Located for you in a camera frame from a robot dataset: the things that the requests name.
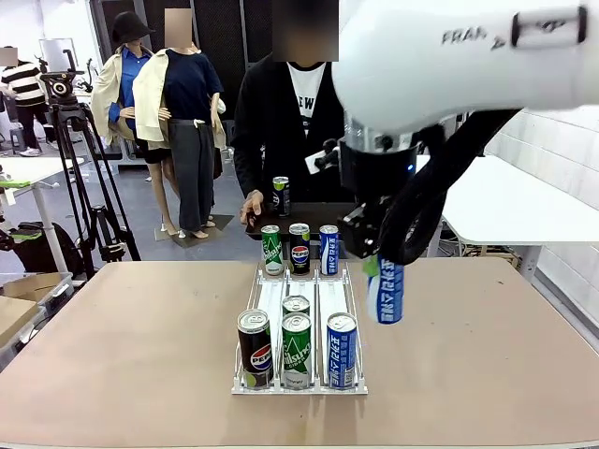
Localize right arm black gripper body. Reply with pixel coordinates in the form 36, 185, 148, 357
336, 196, 392, 261

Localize blue Pocari Sweat can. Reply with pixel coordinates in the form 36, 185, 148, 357
326, 311, 359, 390
319, 224, 340, 276
364, 255, 405, 326

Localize dark brown serving tray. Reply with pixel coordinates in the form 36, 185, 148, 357
245, 201, 357, 242

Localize black Pepsi can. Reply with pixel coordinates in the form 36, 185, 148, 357
237, 309, 275, 390
288, 223, 312, 276
272, 176, 291, 219

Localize green Chilsung cider can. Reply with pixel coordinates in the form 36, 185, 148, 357
282, 294, 312, 319
260, 224, 285, 277
281, 311, 314, 390

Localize person's right forearm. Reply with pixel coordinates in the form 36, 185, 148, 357
232, 139, 266, 200

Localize person in striped shirt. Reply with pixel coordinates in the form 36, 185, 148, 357
0, 46, 48, 158

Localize person in black jacket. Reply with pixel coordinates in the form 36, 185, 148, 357
232, 0, 347, 225

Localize person's right hand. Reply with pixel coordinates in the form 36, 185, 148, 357
240, 190, 266, 226

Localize white table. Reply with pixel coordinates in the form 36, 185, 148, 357
0, 156, 88, 275
416, 153, 599, 282

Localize black backpack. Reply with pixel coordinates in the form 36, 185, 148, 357
8, 222, 85, 275

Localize open cardboard box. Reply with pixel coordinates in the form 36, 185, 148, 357
2, 273, 65, 303

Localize clear plastic storage bin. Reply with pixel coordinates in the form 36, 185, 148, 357
0, 271, 75, 328

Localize white whiteboard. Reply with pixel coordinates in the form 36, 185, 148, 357
38, 37, 88, 71

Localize white can dispenser rack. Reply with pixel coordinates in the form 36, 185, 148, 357
231, 261, 370, 397

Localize mannequin with navy top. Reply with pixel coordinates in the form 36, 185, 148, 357
133, 8, 228, 239

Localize black backdrop curtain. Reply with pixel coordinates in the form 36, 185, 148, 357
91, 0, 343, 123

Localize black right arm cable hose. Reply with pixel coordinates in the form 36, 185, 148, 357
377, 108, 523, 268

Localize black camera tripod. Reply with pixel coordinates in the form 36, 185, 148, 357
49, 102, 141, 280

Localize cables under table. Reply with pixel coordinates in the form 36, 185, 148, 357
439, 233, 523, 270

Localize grey mannequin base plate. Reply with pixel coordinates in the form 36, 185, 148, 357
153, 213, 235, 249

